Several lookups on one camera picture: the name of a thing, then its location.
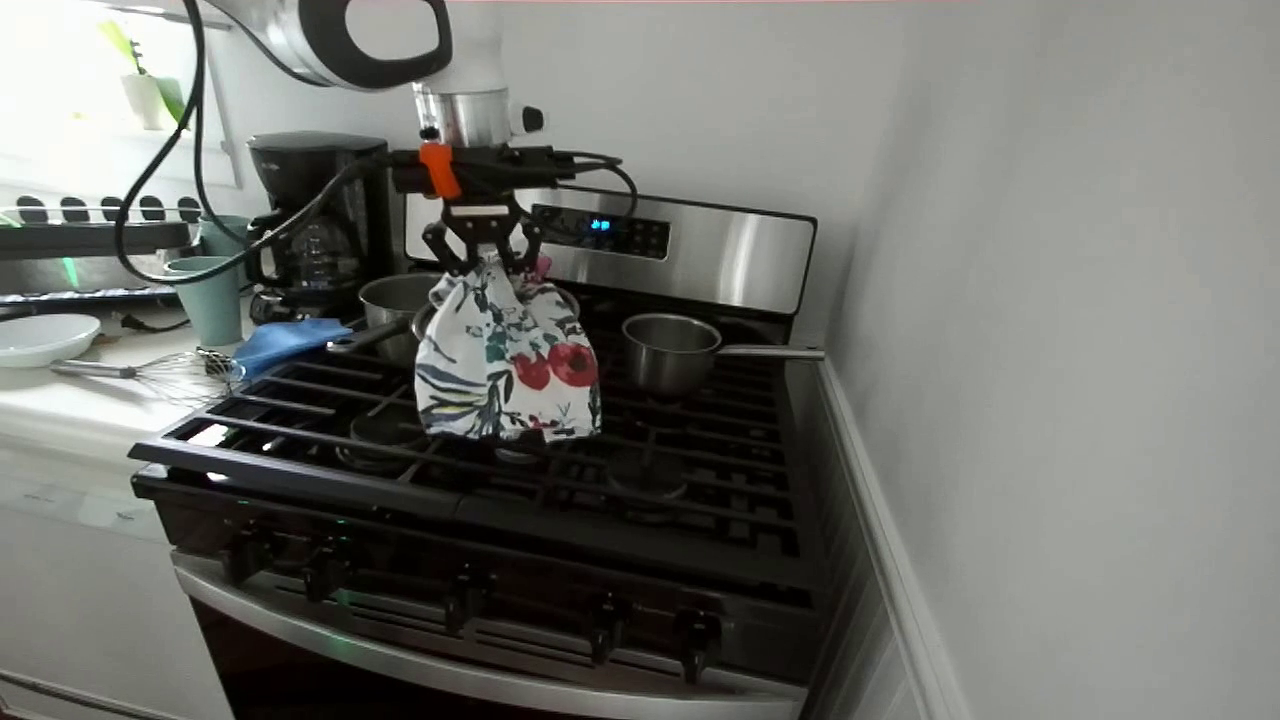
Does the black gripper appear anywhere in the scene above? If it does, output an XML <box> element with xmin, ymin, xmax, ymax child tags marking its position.
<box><xmin>419</xmin><ymin>196</ymin><xmax>551</xmax><ymax>278</ymax></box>

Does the floral tea towel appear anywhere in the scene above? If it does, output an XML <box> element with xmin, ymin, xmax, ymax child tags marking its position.
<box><xmin>406</xmin><ymin>238</ymin><xmax>607</xmax><ymax>446</ymax></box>

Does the black steel gas stove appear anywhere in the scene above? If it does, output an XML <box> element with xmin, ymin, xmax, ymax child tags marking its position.
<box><xmin>124</xmin><ymin>185</ymin><xmax>840</xmax><ymax>720</ymax></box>

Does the black stove knob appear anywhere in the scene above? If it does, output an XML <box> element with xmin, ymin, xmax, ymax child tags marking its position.
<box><xmin>666</xmin><ymin>603</ymin><xmax>726</xmax><ymax>688</ymax></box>
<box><xmin>221</xmin><ymin>521</ymin><xmax>275</xmax><ymax>587</ymax></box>
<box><xmin>581</xmin><ymin>587</ymin><xmax>634</xmax><ymax>668</ymax></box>
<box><xmin>437</xmin><ymin>570</ymin><xmax>494</xmax><ymax>638</ymax></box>
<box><xmin>299</xmin><ymin>541</ymin><xmax>359</xmax><ymax>607</ymax></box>

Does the black coffee maker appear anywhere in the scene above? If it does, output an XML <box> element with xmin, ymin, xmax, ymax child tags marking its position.
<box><xmin>240</xmin><ymin>129</ymin><xmax>399</xmax><ymax>326</ymax></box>

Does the small silver saucepan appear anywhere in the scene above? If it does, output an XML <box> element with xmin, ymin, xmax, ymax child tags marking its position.
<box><xmin>617</xmin><ymin>308</ymin><xmax>832</xmax><ymax>400</ymax></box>

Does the blue cloth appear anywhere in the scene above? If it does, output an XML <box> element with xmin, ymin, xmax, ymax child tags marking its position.
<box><xmin>222</xmin><ymin>311</ymin><xmax>359</xmax><ymax>393</ymax></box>

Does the teal mug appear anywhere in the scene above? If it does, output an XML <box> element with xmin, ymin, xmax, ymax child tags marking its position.
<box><xmin>165</xmin><ymin>253</ymin><xmax>253</xmax><ymax>352</ymax></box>
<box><xmin>197</xmin><ymin>210</ymin><xmax>255</xmax><ymax>262</ymax></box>

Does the green window plant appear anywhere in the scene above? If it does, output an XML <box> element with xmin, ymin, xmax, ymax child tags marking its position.
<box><xmin>100</xmin><ymin>14</ymin><xmax>193</xmax><ymax>134</ymax></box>

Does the metal spoon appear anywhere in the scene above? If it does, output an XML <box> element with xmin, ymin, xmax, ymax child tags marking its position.
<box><xmin>48</xmin><ymin>343</ymin><xmax>185</xmax><ymax>383</ymax></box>

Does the metal countertop appliance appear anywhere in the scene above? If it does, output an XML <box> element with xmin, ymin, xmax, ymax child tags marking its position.
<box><xmin>0</xmin><ymin>192</ymin><xmax>198</xmax><ymax>319</ymax></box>

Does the white plate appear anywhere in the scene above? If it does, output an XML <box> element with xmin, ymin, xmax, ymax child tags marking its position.
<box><xmin>0</xmin><ymin>308</ymin><xmax>108</xmax><ymax>374</ymax></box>

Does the black wrist camera orange mount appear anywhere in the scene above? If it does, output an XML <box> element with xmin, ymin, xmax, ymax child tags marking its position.
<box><xmin>379</xmin><ymin>139</ymin><xmax>589</xmax><ymax>205</ymax></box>

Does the thin black camera cable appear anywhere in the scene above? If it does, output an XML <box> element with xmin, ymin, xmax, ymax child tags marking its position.
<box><xmin>569</xmin><ymin>147</ymin><xmax>644</xmax><ymax>224</ymax></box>

